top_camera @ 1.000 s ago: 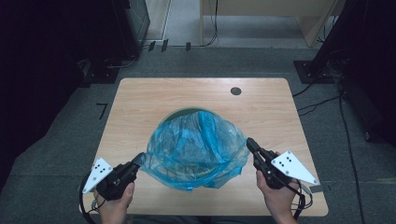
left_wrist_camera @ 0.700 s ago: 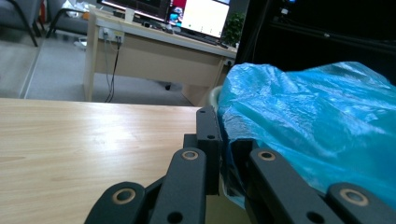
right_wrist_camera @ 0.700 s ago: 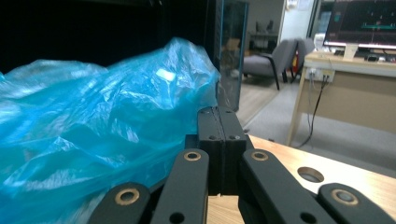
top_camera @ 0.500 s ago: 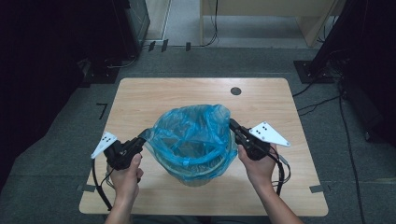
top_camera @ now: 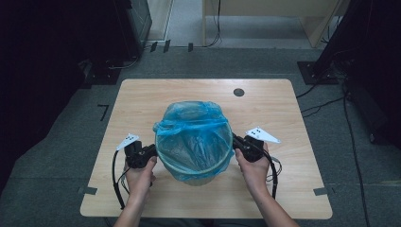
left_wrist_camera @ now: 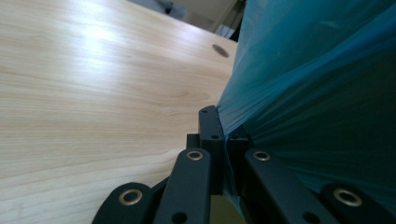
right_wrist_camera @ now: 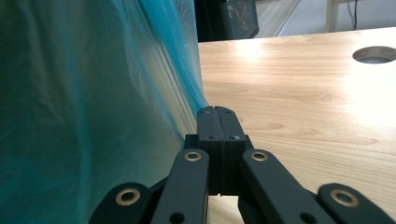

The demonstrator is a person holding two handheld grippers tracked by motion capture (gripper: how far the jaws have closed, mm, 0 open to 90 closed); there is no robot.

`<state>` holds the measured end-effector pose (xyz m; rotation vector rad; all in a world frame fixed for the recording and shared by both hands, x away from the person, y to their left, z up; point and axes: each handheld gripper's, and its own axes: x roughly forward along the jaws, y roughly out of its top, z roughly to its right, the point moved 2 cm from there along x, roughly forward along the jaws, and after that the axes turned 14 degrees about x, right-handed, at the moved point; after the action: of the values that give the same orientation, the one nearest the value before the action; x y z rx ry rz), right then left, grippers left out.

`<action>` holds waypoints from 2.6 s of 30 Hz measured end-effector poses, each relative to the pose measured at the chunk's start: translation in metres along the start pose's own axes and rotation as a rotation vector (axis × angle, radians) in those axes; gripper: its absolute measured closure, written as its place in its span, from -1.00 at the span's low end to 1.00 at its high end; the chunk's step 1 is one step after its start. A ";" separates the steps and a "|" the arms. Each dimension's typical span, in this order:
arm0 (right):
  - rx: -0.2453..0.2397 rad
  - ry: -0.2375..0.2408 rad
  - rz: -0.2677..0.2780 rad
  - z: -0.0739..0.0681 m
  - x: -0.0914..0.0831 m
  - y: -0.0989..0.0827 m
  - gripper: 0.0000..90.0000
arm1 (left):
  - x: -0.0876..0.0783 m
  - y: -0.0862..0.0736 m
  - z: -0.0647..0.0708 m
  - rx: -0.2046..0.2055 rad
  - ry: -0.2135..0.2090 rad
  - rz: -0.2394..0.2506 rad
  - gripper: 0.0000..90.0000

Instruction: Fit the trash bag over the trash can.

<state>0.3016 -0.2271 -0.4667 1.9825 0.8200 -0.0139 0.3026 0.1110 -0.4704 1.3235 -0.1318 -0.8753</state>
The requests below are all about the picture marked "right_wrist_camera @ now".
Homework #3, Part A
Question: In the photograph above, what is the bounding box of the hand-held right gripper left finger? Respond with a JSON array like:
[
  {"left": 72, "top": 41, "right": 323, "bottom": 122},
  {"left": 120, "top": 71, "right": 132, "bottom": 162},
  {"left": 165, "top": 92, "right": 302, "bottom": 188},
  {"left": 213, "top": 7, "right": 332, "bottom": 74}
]
[{"left": 184, "top": 105, "right": 224, "bottom": 196}]

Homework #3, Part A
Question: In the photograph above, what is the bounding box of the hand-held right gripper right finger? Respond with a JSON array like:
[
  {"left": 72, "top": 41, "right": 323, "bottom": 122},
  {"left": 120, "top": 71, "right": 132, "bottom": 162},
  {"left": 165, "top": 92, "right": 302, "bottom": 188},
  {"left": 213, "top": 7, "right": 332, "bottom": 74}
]
[{"left": 214, "top": 105, "right": 254, "bottom": 197}]

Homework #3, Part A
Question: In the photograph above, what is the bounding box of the blue plastic bag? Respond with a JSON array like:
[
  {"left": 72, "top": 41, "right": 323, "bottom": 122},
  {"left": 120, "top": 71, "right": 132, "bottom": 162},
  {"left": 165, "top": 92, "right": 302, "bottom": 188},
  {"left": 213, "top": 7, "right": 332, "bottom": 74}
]
[{"left": 0, "top": 0, "right": 209, "bottom": 224}]

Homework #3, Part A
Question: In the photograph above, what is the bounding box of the green plastic bucket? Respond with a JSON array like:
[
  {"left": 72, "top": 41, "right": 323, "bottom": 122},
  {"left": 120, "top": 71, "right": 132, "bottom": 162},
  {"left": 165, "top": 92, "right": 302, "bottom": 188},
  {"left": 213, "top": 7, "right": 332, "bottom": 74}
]
[{"left": 0, "top": 0, "right": 188, "bottom": 224}]

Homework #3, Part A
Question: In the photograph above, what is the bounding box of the black hanging cable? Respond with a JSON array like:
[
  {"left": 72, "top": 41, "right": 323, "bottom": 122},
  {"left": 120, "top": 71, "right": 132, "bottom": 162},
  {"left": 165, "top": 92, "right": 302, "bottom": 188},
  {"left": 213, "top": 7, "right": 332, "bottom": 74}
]
[{"left": 346, "top": 0, "right": 359, "bottom": 31}]

